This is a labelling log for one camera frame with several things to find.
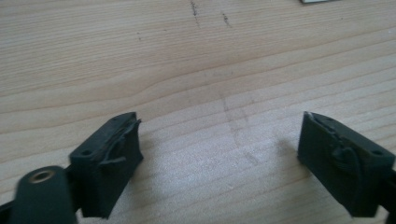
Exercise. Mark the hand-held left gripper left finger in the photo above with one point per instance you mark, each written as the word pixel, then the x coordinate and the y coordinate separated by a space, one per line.
pixel 102 174

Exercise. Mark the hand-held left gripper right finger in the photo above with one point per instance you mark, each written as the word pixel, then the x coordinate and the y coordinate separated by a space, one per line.
pixel 351 174

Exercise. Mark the extendable metal bookend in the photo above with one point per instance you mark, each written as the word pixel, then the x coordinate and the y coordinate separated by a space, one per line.
pixel 317 1

